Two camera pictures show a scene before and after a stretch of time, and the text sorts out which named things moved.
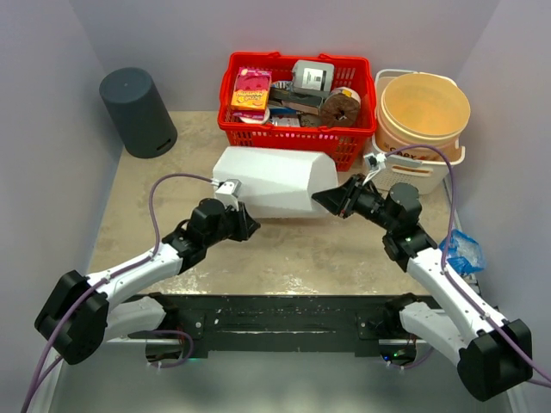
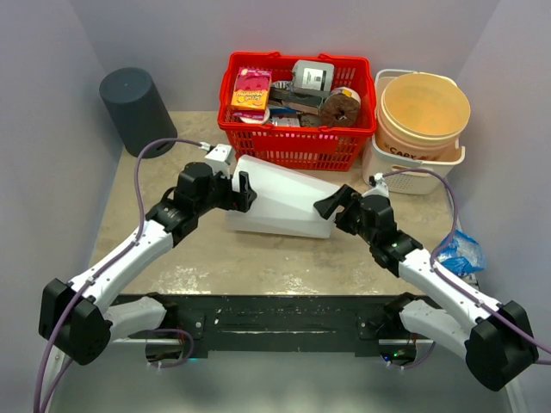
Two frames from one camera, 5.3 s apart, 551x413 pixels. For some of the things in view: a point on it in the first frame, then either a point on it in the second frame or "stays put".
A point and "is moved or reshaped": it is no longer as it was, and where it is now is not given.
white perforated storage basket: x=404 y=172 stays put
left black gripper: x=240 y=218 -> x=235 y=197
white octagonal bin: x=277 y=183 is moved or reshaped
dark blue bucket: x=138 y=111 stays put
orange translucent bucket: x=421 y=108 stays put
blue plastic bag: x=464 y=254 stays put
